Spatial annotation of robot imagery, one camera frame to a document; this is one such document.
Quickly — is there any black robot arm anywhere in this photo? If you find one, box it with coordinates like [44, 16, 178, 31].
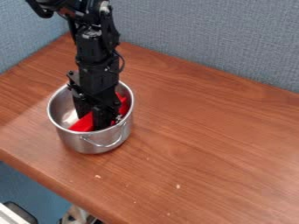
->
[24, 0, 126, 130]

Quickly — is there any metal pot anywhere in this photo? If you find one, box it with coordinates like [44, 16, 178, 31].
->
[47, 81, 135, 154]

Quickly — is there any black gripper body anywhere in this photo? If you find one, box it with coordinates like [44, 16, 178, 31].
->
[68, 62, 122, 107]

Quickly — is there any red plastic block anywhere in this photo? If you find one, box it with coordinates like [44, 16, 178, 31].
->
[68, 94, 130, 132]

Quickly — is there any black and white object below table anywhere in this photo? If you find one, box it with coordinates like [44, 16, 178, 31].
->
[0, 201, 39, 224]

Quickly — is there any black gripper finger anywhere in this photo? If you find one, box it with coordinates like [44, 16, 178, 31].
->
[72, 96, 91, 118]
[91, 101, 122, 130]

